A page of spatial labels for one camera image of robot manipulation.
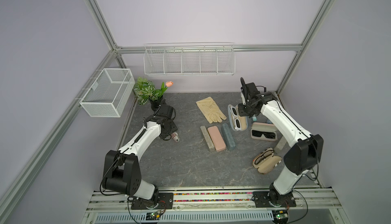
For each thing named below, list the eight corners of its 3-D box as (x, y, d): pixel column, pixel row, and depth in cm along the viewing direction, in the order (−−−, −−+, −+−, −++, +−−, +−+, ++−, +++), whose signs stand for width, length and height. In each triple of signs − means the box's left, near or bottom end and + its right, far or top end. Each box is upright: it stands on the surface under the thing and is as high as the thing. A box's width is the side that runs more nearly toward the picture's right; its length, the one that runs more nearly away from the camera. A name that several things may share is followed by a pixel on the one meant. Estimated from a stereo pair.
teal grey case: (228, 151, 92) (230, 146, 87) (220, 129, 101) (221, 124, 97) (233, 149, 92) (235, 145, 87) (225, 128, 102) (226, 123, 97)
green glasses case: (209, 153, 91) (209, 149, 86) (200, 131, 101) (200, 126, 96) (214, 151, 92) (214, 147, 87) (204, 129, 101) (204, 124, 96)
